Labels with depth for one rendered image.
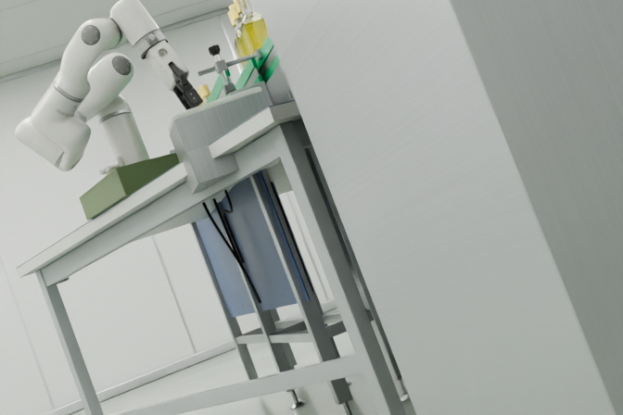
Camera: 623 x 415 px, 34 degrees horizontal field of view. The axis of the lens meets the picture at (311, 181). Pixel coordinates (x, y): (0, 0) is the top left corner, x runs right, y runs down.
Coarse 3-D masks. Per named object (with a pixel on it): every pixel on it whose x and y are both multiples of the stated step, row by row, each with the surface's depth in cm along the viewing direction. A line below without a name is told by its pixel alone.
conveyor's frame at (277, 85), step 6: (276, 72) 243; (282, 72) 238; (270, 78) 251; (276, 78) 245; (282, 78) 240; (270, 84) 253; (276, 84) 247; (282, 84) 242; (288, 84) 237; (270, 90) 255; (276, 90) 249; (282, 90) 244; (288, 90) 238; (276, 96) 251; (282, 96) 246; (276, 102) 253
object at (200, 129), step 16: (256, 96) 236; (288, 96) 239; (208, 112) 233; (224, 112) 234; (240, 112) 235; (256, 112) 236; (176, 128) 232; (192, 128) 232; (208, 128) 233; (224, 128) 234; (176, 144) 241; (192, 144) 231; (208, 144) 232
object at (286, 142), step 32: (288, 128) 218; (256, 160) 227; (288, 160) 217; (320, 192) 218; (128, 224) 279; (160, 224) 269; (320, 224) 216; (64, 256) 316; (96, 256) 299; (320, 256) 217; (352, 288) 216; (64, 320) 332; (352, 320) 214; (64, 352) 332; (256, 384) 250; (288, 384) 239; (384, 384) 213
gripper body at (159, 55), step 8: (152, 48) 236; (160, 48) 236; (168, 48) 237; (144, 56) 239; (152, 56) 237; (160, 56) 237; (168, 56) 236; (176, 56) 237; (152, 64) 240; (160, 64) 236; (176, 64) 236; (160, 72) 239; (168, 72) 236; (184, 72) 237; (160, 80) 244; (168, 80) 238; (176, 80) 238; (168, 88) 243
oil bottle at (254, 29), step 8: (248, 16) 270; (256, 16) 270; (248, 24) 270; (256, 24) 270; (264, 24) 271; (248, 32) 269; (256, 32) 270; (264, 32) 270; (248, 40) 270; (256, 40) 269; (264, 40) 270; (248, 48) 274; (256, 48) 269
